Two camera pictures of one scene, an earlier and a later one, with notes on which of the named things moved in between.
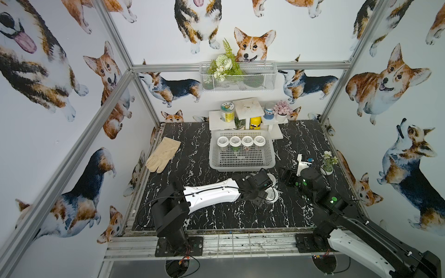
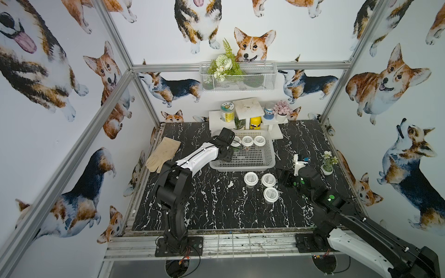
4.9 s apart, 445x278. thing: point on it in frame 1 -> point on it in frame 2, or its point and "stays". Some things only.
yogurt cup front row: (259, 141) stays
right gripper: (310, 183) stays
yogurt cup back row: (247, 142) stays
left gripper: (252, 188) -> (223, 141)
